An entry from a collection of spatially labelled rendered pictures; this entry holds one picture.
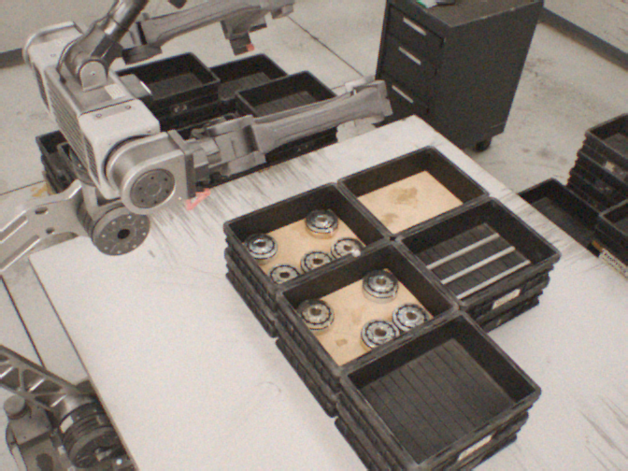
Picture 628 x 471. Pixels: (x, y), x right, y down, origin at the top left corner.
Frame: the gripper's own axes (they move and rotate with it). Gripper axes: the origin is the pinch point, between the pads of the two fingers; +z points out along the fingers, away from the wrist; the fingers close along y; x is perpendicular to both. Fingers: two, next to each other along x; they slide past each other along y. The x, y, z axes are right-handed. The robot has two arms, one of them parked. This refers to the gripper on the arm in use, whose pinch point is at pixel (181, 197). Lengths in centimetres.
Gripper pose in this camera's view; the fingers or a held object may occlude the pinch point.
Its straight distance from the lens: 190.2
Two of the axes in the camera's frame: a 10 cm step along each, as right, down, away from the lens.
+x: -7.6, 0.5, -6.5
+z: -3.6, 7.9, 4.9
